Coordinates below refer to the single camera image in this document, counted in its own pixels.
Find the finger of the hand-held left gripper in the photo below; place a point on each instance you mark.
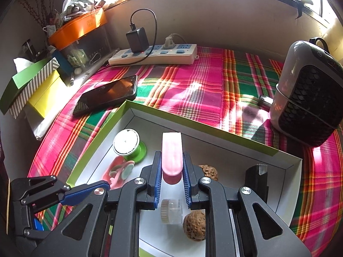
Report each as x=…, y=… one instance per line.
x=38, y=224
x=83, y=192

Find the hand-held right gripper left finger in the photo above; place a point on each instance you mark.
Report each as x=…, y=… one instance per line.
x=158, y=184

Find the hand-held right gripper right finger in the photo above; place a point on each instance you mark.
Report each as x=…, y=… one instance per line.
x=187, y=184

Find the brown walnut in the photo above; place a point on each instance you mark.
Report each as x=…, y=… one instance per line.
x=194, y=226
x=210, y=171

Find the green cardboard box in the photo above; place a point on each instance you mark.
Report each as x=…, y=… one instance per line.
x=214, y=150

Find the green spool with white top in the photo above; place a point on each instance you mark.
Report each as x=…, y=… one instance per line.
x=126, y=142

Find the black rectangular block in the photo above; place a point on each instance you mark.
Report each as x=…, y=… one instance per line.
x=256, y=182

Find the small clear round jar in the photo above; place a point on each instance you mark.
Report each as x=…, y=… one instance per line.
x=171, y=211

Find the pink green plaid blanket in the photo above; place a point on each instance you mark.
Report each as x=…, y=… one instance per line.
x=187, y=85

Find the black smartphone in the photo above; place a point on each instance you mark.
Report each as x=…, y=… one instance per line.
x=107, y=93

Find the yellow box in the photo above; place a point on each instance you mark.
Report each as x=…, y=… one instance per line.
x=44, y=95

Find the grey pen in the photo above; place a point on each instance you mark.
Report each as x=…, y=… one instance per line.
x=71, y=81

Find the small metal cylinder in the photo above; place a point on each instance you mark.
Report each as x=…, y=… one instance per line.
x=265, y=101

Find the striped box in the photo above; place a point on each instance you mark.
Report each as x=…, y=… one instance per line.
x=34, y=84

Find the white power strip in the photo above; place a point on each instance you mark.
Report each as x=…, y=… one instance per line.
x=174, y=57

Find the green box lid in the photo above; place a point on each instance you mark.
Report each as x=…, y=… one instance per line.
x=24, y=79

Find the white tissue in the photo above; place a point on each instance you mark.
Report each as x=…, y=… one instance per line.
x=22, y=64

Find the white plug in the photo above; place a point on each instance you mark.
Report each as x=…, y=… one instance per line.
x=169, y=42

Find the clear storage container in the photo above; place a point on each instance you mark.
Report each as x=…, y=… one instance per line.
x=88, y=48

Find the black charger adapter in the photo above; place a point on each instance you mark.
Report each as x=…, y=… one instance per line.
x=138, y=40

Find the black and white heater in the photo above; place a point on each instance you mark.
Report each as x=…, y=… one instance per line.
x=308, y=93

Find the orange tray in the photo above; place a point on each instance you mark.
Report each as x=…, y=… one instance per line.
x=77, y=29

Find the white plastic bags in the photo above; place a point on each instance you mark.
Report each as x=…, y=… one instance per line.
x=72, y=2

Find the black window hook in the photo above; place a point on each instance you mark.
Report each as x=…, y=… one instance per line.
x=300, y=6

